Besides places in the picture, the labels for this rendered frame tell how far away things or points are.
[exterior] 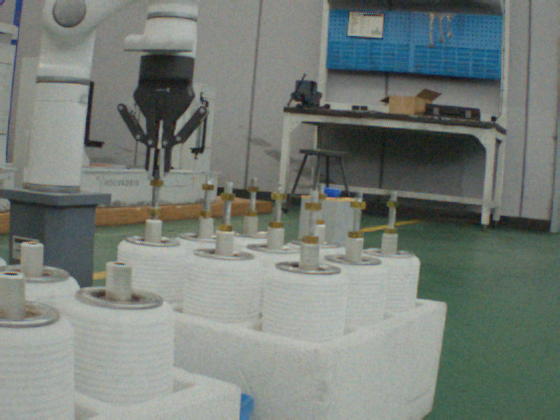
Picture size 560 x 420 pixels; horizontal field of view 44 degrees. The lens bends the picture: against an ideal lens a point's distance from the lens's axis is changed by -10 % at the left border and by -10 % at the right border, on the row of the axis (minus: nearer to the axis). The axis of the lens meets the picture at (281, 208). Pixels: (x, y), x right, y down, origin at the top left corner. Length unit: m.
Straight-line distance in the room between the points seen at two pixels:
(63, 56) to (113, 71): 6.21
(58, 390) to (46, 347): 0.03
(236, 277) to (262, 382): 0.14
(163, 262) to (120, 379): 0.40
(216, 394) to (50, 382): 0.17
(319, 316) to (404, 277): 0.24
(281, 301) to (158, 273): 0.20
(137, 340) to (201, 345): 0.30
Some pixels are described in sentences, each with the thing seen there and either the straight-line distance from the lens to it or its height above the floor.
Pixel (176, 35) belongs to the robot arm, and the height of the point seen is 0.52.
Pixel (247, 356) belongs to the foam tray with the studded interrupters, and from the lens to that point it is 0.83.
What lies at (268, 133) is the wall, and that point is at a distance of 6.44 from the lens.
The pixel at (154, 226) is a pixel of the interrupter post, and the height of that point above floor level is 0.27.
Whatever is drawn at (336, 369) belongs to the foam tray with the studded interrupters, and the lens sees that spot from 0.80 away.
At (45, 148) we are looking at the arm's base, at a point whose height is 0.37.
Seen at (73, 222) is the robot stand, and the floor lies 0.26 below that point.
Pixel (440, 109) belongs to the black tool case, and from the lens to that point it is 5.36.
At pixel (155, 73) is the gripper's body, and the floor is 0.47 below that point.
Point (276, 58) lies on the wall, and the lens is 6.49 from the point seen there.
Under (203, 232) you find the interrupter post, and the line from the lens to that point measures 1.08.
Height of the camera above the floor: 0.37
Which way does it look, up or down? 4 degrees down
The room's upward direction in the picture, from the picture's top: 4 degrees clockwise
